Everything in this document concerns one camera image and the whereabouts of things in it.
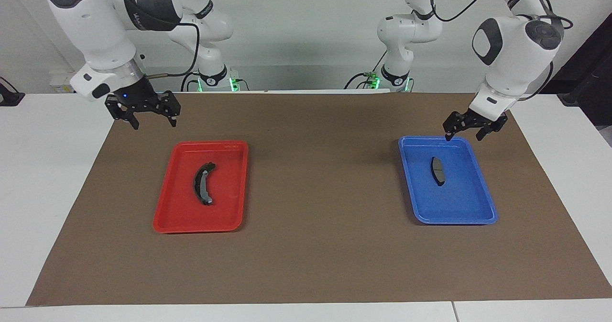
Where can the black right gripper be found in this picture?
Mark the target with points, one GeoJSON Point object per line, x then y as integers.
{"type": "Point", "coordinates": [138, 97]}

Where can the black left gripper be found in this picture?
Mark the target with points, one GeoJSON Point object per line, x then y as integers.
{"type": "Point", "coordinates": [475, 120]}

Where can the small dark brake pad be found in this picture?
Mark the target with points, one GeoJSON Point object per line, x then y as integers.
{"type": "Point", "coordinates": [437, 171]}

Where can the curved grey brake shoe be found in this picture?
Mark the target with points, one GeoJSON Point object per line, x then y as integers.
{"type": "Point", "coordinates": [203, 185]}

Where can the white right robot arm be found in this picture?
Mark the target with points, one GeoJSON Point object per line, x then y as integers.
{"type": "Point", "coordinates": [91, 30]}

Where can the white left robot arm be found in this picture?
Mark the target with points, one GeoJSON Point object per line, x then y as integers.
{"type": "Point", "coordinates": [511, 73]}

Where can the blue plastic tray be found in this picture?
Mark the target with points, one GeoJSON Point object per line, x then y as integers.
{"type": "Point", "coordinates": [459, 202]}

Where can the red plastic tray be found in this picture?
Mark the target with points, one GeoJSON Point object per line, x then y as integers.
{"type": "Point", "coordinates": [229, 193]}

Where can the dark furniture piece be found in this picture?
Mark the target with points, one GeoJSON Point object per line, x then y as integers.
{"type": "Point", "coordinates": [588, 73]}

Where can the black table clamp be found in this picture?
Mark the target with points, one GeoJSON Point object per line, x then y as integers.
{"type": "Point", "coordinates": [10, 96]}

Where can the brown table mat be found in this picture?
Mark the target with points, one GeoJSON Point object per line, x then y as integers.
{"type": "Point", "coordinates": [325, 245]}

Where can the white wall socket box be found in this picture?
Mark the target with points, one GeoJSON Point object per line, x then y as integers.
{"type": "Point", "coordinates": [64, 80]}

